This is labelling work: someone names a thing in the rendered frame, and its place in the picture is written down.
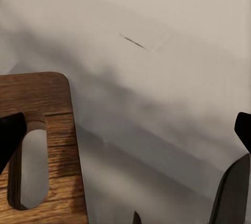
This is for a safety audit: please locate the cutting board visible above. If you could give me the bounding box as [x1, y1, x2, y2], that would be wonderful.
[0, 72, 89, 224]

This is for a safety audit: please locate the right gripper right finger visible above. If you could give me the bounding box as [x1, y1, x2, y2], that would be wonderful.
[234, 112, 251, 154]

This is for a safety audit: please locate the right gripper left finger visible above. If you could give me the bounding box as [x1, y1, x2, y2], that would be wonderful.
[0, 112, 27, 174]

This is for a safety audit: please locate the parer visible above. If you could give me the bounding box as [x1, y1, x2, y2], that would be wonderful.
[215, 153, 251, 224]

